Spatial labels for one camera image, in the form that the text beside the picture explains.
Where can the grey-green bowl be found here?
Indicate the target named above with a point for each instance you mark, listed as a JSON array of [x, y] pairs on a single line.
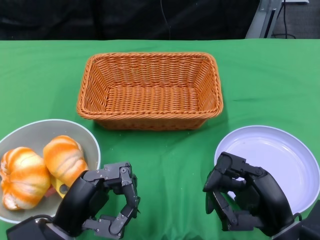
[[32, 135]]

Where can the yellow toy cake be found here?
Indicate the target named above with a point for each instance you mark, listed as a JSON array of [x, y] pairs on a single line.
[[58, 186]]

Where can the grey metal frame post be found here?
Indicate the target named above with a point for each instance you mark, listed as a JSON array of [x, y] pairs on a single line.
[[260, 20]]

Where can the black cloth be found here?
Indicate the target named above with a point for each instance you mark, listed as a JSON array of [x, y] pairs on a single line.
[[75, 17]]

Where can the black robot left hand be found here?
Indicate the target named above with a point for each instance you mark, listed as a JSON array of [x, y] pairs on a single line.
[[80, 195]]

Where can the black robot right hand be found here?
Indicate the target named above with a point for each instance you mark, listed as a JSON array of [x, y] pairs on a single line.
[[267, 195]]

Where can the lavender plate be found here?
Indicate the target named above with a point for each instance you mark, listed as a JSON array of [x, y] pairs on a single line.
[[275, 155]]

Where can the orange wicker basket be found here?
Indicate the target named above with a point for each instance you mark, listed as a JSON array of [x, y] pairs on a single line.
[[150, 100]]

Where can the plain green tablecloth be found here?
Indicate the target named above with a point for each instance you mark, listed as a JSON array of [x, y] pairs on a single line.
[[262, 75]]

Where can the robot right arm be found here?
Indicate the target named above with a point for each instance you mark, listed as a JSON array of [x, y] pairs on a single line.
[[310, 227]]

